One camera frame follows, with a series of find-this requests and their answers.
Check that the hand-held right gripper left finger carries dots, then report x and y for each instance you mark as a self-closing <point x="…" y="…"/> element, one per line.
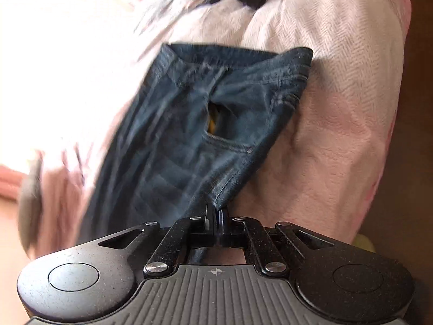
<point x="211" y="226"/>

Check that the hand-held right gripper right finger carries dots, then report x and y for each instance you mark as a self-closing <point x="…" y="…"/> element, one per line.
<point x="222" y="226"/>

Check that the dark teal jeans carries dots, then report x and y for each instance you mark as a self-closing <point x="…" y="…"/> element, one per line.
<point x="169" y="142"/>

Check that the pale yellow object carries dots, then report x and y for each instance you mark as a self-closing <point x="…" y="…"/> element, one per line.
<point x="366" y="243"/>

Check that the pink and white bedspread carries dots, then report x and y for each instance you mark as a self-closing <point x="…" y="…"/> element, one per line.
<point x="338" y="108"/>

